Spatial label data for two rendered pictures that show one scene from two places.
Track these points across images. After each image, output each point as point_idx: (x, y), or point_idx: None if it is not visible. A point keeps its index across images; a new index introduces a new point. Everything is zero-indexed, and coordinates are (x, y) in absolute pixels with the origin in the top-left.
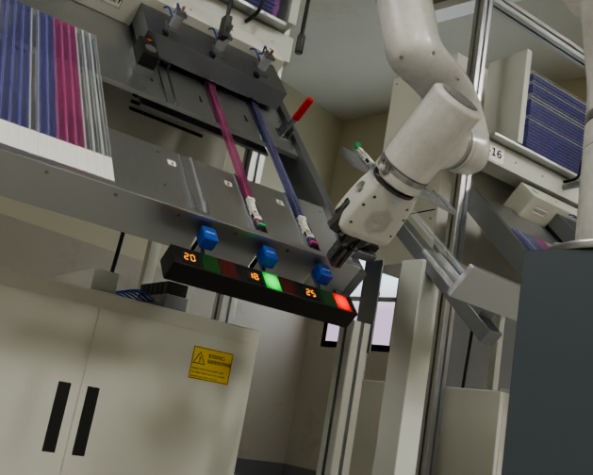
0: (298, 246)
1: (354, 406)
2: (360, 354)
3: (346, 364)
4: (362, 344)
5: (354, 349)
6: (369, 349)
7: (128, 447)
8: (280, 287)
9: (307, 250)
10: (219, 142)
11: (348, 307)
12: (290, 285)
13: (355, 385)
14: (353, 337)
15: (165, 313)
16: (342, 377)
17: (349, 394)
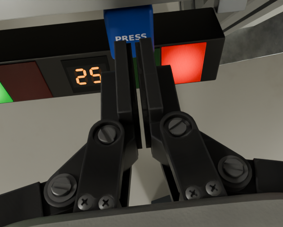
0: None
1: (235, 28)
2: (264, 9)
3: (228, 15)
4: (274, 3)
5: (252, 8)
6: None
7: None
8: (5, 96)
9: (41, 15)
10: None
11: (193, 75)
12: (31, 77)
13: (242, 22)
14: (252, 3)
15: None
16: (221, 16)
17: (227, 26)
